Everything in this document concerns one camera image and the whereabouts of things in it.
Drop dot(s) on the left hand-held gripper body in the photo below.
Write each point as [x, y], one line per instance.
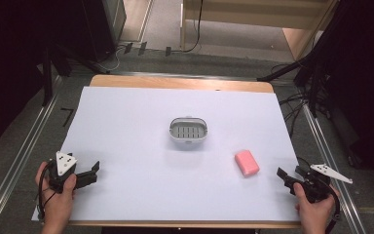
[61, 169]

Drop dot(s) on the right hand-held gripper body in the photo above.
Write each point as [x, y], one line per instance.
[318, 182]

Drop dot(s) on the person's right hand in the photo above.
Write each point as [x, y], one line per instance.
[315, 211]

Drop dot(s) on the person's left hand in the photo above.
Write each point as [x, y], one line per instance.
[57, 203]

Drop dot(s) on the pink soap bar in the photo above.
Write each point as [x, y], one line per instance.
[246, 163]

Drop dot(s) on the white paper sheet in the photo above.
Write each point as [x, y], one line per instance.
[142, 162]

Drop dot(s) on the black metal stand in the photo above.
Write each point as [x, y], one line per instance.
[50, 74]
[308, 71]

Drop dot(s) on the white soap dish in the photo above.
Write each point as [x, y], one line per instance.
[188, 131]

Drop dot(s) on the black curtain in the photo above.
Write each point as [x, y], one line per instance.
[366, 81]
[9, 65]

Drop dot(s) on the black cabinet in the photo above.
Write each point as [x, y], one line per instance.
[100, 29]

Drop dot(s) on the metal floor rail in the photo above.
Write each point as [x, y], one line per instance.
[329, 162]
[16, 165]

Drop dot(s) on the light wooden furniture frame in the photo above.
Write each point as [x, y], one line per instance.
[240, 13]

